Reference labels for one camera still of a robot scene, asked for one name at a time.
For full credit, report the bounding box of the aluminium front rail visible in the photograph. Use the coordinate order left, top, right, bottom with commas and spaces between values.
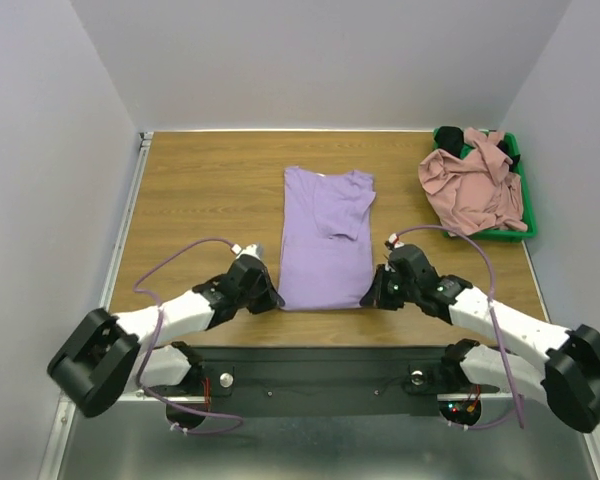
61, 355, 599, 411

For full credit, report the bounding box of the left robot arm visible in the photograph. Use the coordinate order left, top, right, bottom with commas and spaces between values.
47, 252, 285, 418

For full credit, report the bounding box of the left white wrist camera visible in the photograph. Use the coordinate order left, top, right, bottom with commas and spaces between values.
230, 243, 264, 260

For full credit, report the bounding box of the purple t-shirt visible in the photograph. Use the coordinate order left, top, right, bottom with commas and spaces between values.
278, 167, 376, 311

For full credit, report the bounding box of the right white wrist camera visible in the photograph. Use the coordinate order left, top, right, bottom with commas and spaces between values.
384, 233, 405, 252

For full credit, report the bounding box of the pink t-shirt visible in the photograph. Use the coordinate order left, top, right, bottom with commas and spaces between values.
418, 128, 527, 236

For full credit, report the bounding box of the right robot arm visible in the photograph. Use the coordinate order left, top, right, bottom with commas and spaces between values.
361, 236, 600, 433

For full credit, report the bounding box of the black t-shirt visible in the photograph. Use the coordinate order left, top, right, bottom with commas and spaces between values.
433, 126, 465, 158

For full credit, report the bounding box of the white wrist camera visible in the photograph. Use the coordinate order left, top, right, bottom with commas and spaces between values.
384, 233, 405, 252
230, 243, 264, 260

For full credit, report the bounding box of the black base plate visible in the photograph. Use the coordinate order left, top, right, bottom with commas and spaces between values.
157, 344, 472, 417

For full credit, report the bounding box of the right electronics board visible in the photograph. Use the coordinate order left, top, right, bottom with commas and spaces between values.
438, 400, 482, 427

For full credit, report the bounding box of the green plastic bin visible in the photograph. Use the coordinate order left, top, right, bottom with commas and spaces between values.
431, 127, 539, 243

